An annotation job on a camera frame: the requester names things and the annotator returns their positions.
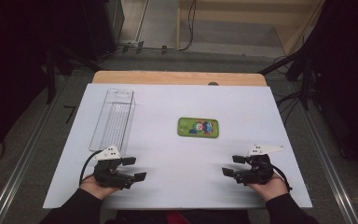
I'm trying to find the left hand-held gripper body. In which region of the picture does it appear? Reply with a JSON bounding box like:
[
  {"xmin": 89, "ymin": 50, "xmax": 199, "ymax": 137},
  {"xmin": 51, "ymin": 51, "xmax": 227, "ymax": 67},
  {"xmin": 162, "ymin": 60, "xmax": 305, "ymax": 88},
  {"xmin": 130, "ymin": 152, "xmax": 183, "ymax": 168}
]
[{"xmin": 92, "ymin": 145, "xmax": 136, "ymax": 190}]

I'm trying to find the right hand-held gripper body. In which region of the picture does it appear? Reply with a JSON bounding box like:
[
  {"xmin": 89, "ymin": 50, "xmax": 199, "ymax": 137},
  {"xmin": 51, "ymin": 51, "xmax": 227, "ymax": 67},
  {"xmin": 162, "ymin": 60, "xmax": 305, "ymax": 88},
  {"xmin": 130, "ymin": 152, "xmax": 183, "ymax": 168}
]
[{"xmin": 234, "ymin": 144, "xmax": 285, "ymax": 187}]

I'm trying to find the clear plastic container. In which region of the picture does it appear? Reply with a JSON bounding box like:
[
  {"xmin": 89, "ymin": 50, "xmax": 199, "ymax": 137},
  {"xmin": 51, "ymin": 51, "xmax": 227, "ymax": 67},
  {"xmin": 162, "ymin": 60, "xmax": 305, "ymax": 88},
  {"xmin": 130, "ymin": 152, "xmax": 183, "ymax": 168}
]
[{"xmin": 89, "ymin": 88, "xmax": 137, "ymax": 157}]

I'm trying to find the green cartoon phone case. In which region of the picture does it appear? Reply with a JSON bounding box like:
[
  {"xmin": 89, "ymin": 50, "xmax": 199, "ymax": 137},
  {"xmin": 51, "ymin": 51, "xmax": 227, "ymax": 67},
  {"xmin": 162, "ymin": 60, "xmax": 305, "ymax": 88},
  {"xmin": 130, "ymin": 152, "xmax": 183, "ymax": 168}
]
[{"xmin": 176, "ymin": 117, "xmax": 220, "ymax": 139}]

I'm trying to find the person's left hand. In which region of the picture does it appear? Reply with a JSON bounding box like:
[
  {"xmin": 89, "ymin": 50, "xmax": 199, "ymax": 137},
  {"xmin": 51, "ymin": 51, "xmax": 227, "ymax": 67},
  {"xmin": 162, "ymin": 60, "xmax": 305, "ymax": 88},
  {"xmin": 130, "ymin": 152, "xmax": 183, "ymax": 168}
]
[{"xmin": 79, "ymin": 174, "xmax": 119, "ymax": 201}]

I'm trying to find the person's right hand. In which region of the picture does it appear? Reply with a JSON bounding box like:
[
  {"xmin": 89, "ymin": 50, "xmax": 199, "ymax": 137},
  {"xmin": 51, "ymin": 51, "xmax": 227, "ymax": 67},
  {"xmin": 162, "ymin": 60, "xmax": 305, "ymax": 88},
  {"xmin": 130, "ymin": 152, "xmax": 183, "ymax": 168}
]
[{"xmin": 247, "ymin": 172, "xmax": 290, "ymax": 203}]

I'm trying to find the dark clothing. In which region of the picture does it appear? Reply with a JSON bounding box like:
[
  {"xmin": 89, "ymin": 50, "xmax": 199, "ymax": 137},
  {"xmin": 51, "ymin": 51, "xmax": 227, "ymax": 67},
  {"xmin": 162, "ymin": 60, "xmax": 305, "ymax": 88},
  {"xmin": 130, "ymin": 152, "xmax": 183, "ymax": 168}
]
[{"xmin": 105, "ymin": 209, "xmax": 253, "ymax": 224}]

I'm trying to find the red cloth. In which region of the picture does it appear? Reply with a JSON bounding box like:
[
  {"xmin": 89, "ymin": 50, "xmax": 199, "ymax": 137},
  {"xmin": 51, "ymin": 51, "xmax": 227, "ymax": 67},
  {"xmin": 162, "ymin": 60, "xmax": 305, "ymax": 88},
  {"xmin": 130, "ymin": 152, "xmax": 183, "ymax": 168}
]
[{"xmin": 166, "ymin": 210, "xmax": 191, "ymax": 224}]

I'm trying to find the white table cover board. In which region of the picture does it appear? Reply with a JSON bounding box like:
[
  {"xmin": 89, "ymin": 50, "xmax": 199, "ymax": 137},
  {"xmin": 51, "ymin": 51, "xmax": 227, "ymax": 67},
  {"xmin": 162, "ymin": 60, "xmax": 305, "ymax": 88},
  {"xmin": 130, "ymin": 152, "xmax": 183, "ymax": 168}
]
[{"xmin": 42, "ymin": 82, "xmax": 313, "ymax": 210}]

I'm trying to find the wooden table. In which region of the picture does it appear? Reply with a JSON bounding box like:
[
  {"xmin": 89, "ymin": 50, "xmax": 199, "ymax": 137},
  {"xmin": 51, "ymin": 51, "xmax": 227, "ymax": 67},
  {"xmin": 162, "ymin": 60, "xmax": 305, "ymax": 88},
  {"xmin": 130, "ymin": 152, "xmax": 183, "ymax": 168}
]
[{"xmin": 91, "ymin": 70, "xmax": 268, "ymax": 87}]

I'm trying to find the black metal stand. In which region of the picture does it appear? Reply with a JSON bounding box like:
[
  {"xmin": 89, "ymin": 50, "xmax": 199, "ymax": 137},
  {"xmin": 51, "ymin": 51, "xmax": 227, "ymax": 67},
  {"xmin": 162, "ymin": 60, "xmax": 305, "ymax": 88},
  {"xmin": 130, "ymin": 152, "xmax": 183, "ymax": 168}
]
[
  {"xmin": 43, "ymin": 46, "xmax": 103, "ymax": 105},
  {"xmin": 259, "ymin": 49, "xmax": 312, "ymax": 111}
]

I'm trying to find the black curtain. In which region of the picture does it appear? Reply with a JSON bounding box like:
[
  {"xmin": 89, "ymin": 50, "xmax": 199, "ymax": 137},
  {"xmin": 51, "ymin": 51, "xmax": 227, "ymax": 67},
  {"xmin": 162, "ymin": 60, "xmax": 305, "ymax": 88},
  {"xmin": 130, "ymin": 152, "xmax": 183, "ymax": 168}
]
[
  {"xmin": 292, "ymin": 0, "xmax": 358, "ymax": 169},
  {"xmin": 0, "ymin": 0, "xmax": 125, "ymax": 157}
]

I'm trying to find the right hand-held gripper cable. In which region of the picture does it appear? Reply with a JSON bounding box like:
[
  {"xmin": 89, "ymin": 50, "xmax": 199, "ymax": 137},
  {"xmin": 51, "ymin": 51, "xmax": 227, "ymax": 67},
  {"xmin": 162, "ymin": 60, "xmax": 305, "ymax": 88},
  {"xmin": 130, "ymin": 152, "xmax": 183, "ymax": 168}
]
[{"xmin": 271, "ymin": 164, "xmax": 293, "ymax": 192}]

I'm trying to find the hand-held gripper cable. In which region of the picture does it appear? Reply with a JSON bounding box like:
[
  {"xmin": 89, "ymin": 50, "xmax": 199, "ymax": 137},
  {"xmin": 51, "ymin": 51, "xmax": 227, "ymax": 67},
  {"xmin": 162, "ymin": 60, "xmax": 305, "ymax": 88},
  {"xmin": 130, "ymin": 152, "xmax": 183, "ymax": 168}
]
[
  {"xmin": 78, "ymin": 149, "xmax": 103, "ymax": 188},
  {"xmin": 271, "ymin": 164, "xmax": 293, "ymax": 192}
]

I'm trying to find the left hand-held gripper cable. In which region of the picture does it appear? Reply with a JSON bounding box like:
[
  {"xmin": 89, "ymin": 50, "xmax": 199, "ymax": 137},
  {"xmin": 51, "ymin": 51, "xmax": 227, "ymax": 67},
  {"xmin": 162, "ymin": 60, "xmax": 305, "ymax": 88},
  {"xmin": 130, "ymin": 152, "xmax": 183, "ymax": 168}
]
[{"xmin": 78, "ymin": 149, "xmax": 103, "ymax": 188}]

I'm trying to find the metal floor rail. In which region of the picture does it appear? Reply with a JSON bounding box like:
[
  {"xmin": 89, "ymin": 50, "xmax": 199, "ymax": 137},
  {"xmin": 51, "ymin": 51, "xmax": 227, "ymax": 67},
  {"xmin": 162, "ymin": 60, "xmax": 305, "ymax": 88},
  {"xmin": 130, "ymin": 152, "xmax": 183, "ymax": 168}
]
[
  {"xmin": 287, "ymin": 83, "xmax": 358, "ymax": 224},
  {"xmin": 0, "ymin": 74, "xmax": 71, "ymax": 224}
]

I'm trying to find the bundle of black floor cables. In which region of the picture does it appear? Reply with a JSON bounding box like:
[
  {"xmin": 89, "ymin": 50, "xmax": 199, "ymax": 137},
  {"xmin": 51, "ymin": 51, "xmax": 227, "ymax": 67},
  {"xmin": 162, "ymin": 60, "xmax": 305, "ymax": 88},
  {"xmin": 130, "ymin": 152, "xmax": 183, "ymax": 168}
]
[{"xmin": 274, "ymin": 90, "xmax": 303, "ymax": 126}]

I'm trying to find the light wooden frame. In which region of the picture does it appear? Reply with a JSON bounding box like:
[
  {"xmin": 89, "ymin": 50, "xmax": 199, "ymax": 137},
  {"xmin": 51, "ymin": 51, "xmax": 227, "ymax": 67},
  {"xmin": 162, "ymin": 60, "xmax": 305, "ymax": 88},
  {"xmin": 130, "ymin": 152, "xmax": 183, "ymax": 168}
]
[{"xmin": 176, "ymin": 0, "xmax": 325, "ymax": 56}]

